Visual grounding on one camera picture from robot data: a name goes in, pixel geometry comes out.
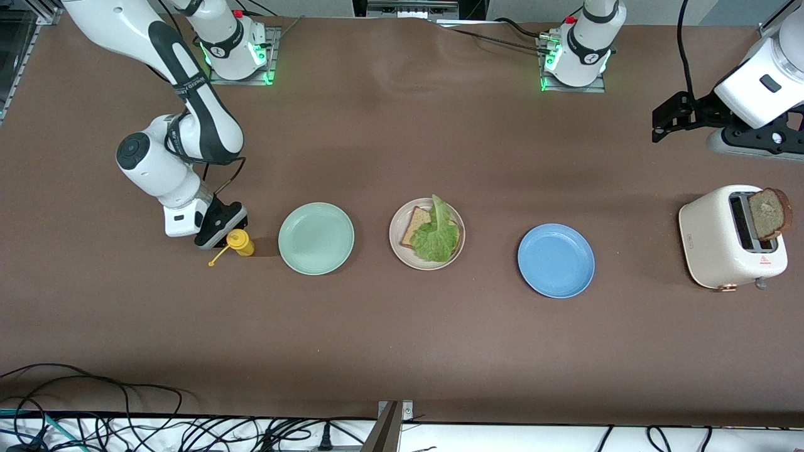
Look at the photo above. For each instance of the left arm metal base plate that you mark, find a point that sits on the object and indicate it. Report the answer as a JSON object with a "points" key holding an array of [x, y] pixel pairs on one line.
{"points": [[578, 90]]}

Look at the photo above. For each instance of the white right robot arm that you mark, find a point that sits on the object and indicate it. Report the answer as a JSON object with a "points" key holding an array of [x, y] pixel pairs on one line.
{"points": [[157, 169]]}

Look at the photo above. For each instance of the beige plate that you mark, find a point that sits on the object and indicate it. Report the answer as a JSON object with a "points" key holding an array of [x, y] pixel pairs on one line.
{"points": [[405, 256]]}

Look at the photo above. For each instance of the green lettuce leaf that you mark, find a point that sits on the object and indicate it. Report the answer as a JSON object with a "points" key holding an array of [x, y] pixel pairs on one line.
{"points": [[436, 242]]}

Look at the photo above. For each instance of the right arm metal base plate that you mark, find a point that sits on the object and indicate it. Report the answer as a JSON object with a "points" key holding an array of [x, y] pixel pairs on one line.
{"points": [[274, 56]]}

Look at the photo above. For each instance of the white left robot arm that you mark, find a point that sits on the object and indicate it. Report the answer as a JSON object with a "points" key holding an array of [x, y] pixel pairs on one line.
{"points": [[760, 88]]}

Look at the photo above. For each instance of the mint green plate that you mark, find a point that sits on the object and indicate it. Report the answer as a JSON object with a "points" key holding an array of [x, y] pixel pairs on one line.
{"points": [[316, 238]]}

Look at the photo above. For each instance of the cream white toaster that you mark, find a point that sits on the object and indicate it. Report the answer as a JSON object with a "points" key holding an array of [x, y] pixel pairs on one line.
{"points": [[710, 242]]}

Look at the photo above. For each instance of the metal table bracket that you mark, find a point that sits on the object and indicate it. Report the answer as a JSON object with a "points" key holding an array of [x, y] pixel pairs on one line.
{"points": [[386, 433]]}

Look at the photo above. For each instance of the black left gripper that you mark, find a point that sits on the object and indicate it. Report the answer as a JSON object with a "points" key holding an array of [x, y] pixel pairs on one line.
{"points": [[702, 109]]}

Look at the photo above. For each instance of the black metal stand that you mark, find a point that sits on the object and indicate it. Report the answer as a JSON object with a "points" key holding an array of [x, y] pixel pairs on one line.
{"points": [[471, 7]]}

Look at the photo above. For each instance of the blue plate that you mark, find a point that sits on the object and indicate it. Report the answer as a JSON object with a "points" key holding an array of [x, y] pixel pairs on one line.
{"points": [[556, 260]]}

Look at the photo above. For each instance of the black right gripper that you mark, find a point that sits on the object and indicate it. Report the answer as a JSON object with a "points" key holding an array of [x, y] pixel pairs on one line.
{"points": [[221, 220]]}

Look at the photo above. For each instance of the aluminium frame rail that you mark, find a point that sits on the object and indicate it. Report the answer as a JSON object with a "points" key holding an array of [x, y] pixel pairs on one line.
{"points": [[769, 28], [50, 16]]}

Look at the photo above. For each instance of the brown bread slice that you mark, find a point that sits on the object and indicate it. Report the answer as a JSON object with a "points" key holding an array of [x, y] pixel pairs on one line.
{"points": [[414, 229], [769, 213]]}

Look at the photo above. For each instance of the yellow mustard squeeze bottle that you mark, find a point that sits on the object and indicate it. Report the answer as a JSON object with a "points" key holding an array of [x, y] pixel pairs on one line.
{"points": [[242, 243]]}

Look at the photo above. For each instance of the black power plug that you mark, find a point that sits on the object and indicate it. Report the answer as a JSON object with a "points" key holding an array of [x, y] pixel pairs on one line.
{"points": [[325, 439]]}

